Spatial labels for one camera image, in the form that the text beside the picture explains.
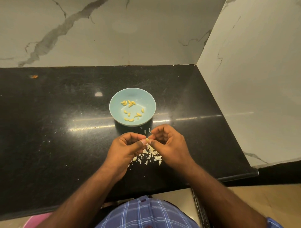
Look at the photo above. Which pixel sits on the person's left forearm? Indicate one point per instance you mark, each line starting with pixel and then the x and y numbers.
pixel 77 205

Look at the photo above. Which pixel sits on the pink plastic bucket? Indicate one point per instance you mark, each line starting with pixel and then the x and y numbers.
pixel 37 221

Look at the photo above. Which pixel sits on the small orange scrap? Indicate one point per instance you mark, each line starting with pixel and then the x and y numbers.
pixel 33 76

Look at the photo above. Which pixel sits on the pile of garlic skins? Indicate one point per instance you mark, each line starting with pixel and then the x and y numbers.
pixel 153 154

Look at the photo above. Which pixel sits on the person's right hand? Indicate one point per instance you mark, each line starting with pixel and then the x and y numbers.
pixel 174 145

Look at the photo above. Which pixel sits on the blue plaid shirt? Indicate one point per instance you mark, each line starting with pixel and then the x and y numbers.
pixel 149 217

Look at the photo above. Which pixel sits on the black cabinet trim strip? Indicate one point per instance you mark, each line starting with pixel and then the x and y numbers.
pixel 201 210

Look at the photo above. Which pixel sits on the person's right forearm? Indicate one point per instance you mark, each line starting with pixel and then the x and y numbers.
pixel 225 200

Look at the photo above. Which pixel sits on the small garlic clove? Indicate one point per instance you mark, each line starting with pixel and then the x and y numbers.
pixel 147 140

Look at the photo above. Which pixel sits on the light blue bowl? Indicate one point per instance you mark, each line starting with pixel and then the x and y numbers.
pixel 149 117

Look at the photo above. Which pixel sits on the cluster of peeled garlic cloves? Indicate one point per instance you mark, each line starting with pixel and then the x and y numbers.
pixel 130 103

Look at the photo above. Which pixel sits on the person's left hand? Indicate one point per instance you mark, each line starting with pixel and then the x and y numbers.
pixel 122 152

